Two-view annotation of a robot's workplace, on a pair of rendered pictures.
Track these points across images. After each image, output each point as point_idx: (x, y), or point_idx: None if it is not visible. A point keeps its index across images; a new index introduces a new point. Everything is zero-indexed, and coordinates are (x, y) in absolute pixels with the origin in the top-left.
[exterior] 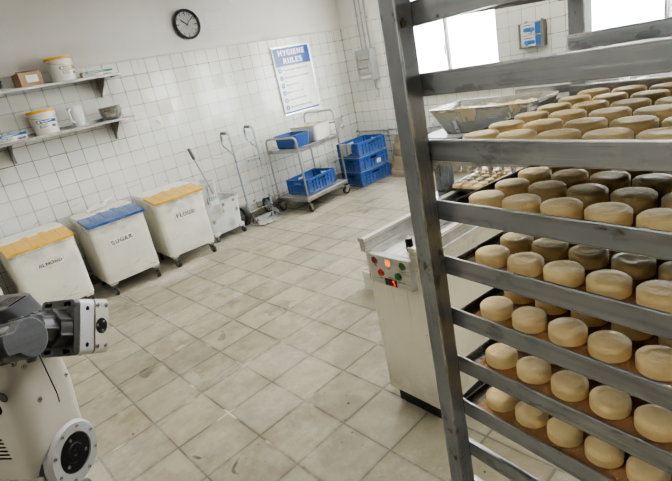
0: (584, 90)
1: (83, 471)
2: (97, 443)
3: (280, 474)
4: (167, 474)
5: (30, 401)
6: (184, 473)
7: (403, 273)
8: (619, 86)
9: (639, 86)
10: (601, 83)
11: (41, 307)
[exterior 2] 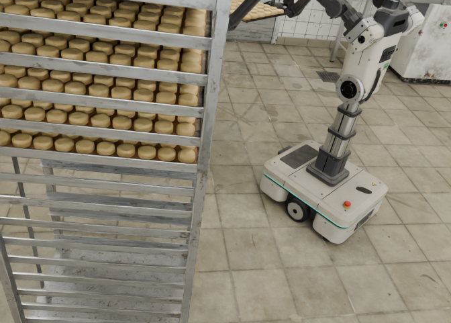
0: None
1: (343, 99)
2: None
3: (404, 296)
4: (444, 245)
5: (350, 49)
6: (439, 252)
7: None
8: None
9: None
10: None
11: (386, 23)
